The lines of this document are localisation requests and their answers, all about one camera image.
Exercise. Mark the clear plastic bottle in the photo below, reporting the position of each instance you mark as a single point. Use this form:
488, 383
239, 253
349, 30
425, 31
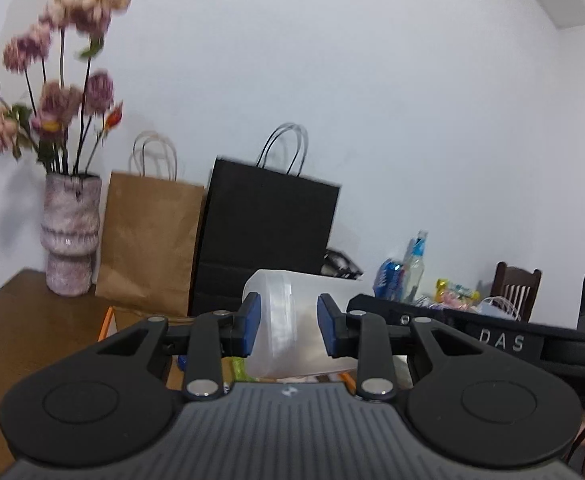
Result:
415, 270

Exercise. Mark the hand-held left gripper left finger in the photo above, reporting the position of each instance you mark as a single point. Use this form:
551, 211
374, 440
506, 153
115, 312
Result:
251, 325

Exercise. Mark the white plastic bag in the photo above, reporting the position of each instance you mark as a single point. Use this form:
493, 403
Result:
497, 309

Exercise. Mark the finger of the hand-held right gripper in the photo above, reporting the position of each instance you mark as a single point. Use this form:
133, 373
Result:
392, 310

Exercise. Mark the blue drink can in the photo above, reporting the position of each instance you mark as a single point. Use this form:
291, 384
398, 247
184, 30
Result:
388, 280

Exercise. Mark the brown paper bag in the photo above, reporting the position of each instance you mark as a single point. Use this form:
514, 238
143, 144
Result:
147, 240

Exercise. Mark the dark wooden chair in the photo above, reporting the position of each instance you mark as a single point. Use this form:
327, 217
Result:
517, 290

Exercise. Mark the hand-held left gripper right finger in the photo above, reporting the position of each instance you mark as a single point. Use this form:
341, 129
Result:
328, 325

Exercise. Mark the colourful snack packet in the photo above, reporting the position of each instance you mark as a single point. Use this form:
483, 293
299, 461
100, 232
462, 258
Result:
455, 292

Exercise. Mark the speckled pink ceramic vase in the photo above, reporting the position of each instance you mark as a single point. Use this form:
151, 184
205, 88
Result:
70, 235

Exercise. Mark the dried pink flowers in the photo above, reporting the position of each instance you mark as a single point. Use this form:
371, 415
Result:
57, 80

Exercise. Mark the white square plastic bottle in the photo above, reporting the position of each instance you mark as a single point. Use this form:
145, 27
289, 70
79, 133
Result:
290, 325

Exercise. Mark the black paper bag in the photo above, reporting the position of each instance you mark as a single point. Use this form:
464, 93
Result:
267, 235

